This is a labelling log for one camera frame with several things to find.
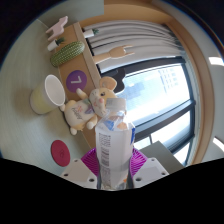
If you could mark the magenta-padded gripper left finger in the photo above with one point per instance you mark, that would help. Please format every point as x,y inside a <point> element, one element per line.
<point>78,171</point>

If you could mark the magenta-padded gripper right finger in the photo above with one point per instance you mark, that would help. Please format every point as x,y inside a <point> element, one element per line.
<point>150,171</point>

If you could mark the clear plastic water bottle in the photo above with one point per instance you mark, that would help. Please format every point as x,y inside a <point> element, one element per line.
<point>113,150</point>

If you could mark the flat round red coaster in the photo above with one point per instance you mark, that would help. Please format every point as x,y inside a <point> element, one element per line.
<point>60,153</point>

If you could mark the cream plush mouse toy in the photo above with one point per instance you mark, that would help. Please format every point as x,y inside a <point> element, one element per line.
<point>80,111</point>

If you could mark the ceiling light panel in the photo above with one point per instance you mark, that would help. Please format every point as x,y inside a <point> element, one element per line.
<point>218,144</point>
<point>216,61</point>

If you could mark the pale yellow white cup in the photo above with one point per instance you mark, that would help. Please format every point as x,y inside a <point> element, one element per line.
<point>43,98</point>

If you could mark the purple round number sign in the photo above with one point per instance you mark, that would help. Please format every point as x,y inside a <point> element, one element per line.
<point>76,81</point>

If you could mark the tall green cactus ornament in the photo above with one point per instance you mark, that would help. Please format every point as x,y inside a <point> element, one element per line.
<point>67,53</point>

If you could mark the wooden hand model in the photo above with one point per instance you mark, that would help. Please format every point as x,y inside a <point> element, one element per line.
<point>115,53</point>

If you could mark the small plant in white pot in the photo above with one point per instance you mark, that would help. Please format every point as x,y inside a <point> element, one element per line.
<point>88,33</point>
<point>52,45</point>

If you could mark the white pleated curtain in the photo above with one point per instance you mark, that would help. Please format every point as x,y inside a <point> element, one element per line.
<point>133,35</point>

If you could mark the pink wooden horse figure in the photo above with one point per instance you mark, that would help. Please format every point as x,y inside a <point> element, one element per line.
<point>57,27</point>

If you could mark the small grey-green desk partition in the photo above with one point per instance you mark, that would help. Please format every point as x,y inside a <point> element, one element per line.
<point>73,9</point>

